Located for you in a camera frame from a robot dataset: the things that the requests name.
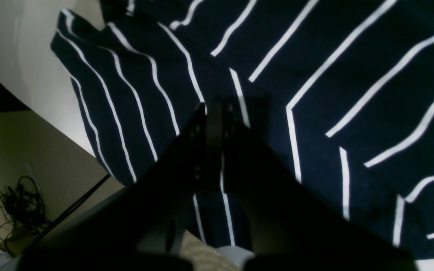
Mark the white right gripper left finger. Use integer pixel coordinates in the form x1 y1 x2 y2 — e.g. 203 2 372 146
17 104 223 271

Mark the navy white striped t-shirt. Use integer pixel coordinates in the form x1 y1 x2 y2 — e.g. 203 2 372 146
50 0 434 259

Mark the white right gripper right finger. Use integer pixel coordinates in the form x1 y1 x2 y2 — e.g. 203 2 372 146
221 101 417 271

